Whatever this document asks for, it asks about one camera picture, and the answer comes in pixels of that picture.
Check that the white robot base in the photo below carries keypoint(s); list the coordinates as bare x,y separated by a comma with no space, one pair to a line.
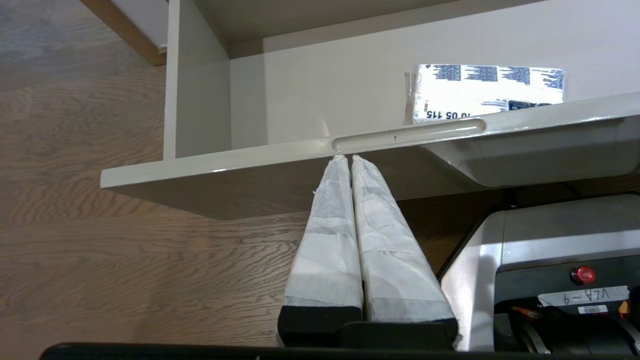
550,230

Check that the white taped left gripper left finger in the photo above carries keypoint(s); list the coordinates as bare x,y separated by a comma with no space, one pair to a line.
327,250

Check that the red emergency stop button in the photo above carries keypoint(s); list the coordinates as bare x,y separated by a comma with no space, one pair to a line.
583,275

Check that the small barcode sticker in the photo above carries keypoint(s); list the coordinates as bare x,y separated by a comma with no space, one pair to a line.
592,309

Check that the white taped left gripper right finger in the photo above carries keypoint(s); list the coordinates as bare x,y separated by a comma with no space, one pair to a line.
395,270

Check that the white tissue pack blue print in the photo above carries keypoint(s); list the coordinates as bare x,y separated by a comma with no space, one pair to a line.
465,97

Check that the open grey drawer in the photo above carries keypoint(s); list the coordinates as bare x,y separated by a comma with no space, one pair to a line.
300,90

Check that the brown wooden baseboard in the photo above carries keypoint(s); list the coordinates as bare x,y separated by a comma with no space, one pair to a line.
127,30

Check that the white handwritten label sticker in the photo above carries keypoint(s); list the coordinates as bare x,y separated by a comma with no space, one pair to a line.
582,296

